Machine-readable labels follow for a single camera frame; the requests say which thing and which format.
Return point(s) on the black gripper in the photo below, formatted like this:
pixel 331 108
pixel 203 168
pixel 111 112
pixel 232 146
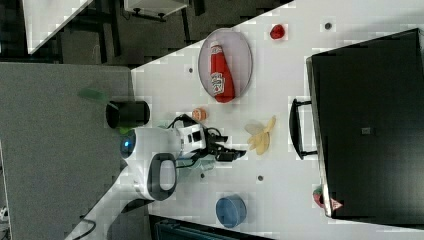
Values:
pixel 214 141

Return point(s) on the peeled plush banana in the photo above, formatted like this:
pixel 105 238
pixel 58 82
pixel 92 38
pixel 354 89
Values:
pixel 259 139

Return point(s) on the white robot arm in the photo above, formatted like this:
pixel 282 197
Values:
pixel 151 156

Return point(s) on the light green mug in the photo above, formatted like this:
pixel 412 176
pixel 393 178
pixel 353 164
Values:
pixel 204 164

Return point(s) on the orange round toy fruit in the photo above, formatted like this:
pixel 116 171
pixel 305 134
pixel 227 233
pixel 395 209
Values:
pixel 199 114

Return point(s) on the red ketchup bottle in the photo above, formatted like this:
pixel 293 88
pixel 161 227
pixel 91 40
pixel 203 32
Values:
pixel 221 78

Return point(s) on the blue bowl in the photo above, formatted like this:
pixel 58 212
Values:
pixel 231 211

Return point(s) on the teal crate at bottom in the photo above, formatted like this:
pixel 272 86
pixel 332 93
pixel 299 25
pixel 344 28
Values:
pixel 168 230

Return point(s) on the red green toy behind oven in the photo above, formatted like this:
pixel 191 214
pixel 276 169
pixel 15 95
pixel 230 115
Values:
pixel 318 197

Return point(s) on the red strawberry toy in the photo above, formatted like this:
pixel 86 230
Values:
pixel 277 32

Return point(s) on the white cart with casters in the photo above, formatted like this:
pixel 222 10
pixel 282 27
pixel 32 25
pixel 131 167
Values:
pixel 154 8

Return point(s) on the white side table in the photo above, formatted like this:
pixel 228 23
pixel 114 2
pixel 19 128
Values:
pixel 44 18

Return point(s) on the black oven door handle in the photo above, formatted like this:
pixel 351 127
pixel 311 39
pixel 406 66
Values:
pixel 295 129

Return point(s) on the black cylinder post upper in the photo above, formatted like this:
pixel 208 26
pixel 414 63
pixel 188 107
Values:
pixel 127 114

